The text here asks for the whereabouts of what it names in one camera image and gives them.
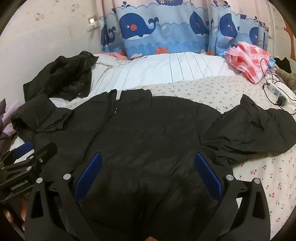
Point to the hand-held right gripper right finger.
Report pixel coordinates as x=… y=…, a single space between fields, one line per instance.
x=208 y=176

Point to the whale print curtain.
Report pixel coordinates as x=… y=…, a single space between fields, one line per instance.
x=143 y=27

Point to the black charger plug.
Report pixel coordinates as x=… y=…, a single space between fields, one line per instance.
x=281 y=101

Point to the black puffer jacket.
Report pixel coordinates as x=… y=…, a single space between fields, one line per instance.
x=143 y=139

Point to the person's left hand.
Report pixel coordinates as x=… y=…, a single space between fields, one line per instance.
x=23 y=208

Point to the plain pink cloth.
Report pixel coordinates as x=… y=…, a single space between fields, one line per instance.
x=115 y=56

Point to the beige wall socket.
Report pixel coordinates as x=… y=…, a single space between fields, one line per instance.
x=92 y=19

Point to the white striped duvet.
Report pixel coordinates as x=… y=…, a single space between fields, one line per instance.
x=161 y=69

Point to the khaki cloth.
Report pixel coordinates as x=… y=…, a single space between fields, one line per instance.
x=288 y=77

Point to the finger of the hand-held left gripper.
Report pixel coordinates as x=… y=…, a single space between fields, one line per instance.
x=46 y=149
x=22 y=150

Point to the black crumpled thin jacket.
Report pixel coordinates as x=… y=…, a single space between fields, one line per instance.
x=60 y=76

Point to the dark cloth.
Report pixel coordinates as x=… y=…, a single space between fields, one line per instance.
x=283 y=63

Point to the white padded headboard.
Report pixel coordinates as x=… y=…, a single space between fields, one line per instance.
x=46 y=46

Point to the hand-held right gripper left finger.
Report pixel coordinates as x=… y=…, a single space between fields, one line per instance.
x=89 y=176

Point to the purple two-tone jacket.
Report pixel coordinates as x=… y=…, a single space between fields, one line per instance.
x=5 y=120

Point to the pink checked cloth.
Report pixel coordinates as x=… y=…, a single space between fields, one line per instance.
x=249 y=60

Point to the orange wall decal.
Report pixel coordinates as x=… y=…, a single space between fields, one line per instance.
x=290 y=39

